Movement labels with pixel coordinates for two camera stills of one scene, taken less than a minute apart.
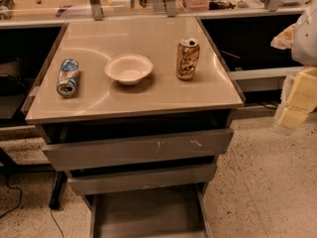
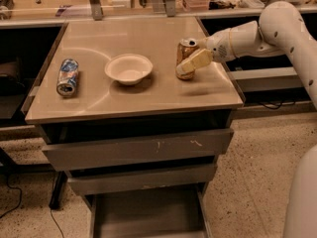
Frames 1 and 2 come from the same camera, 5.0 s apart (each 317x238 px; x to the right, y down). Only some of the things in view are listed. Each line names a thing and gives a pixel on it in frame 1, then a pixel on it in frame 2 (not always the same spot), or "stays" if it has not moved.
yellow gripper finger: [302, 98] to [218, 46]
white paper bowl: [129, 68] stays
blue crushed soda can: [68, 78] stays
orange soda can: [187, 58] stays
